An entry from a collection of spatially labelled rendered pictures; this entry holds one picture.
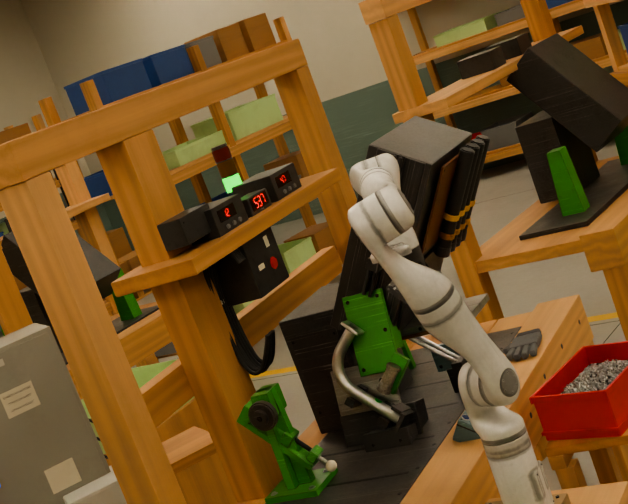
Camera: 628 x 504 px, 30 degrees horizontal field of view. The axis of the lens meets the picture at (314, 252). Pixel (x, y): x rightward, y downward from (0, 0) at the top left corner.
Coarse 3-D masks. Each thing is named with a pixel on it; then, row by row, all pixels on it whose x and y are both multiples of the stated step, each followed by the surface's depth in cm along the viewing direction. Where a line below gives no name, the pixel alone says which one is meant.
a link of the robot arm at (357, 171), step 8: (368, 160) 245; (352, 168) 244; (360, 168) 243; (368, 168) 243; (376, 168) 237; (384, 168) 238; (352, 176) 244; (360, 176) 239; (392, 176) 237; (352, 184) 246; (360, 192) 243
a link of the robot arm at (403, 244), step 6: (402, 234) 245; (408, 234) 246; (414, 234) 247; (396, 240) 245; (402, 240) 245; (408, 240) 245; (414, 240) 246; (390, 246) 246; (396, 246) 244; (402, 246) 241; (408, 246) 241; (414, 246) 246; (402, 252) 241; (408, 252) 241; (372, 258) 244
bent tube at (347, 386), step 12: (348, 324) 302; (348, 336) 301; (336, 348) 303; (336, 360) 303; (336, 372) 304; (348, 384) 303; (360, 396) 301; (372, 396) 300; (372, 408) 300; (384, 408) 298; (396, 420) 296
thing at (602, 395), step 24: (576, 360) 307; (600, 360) 310; (624, 360) 304; (552, 384) 297; (576, 384) 297; (600, 384) 289; (624, 384) 283; (552, 408) 287; (576, 408) 283; (600, 408) 279; (624, 408) 281; (552, 432) 289; (576, 432) 285; (600, 432) 281
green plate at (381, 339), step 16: (352, 304) 304; (368, 304) 302; (384, 304) 300; (352, 320) 304; (368, 320) 302; (384, 320) 300; (368, 336) 303; (384, 336) 300; (400, 336) 307; (368, 352) 303; (384, 352) 301; (368, 368) 303; (384, 368) 301
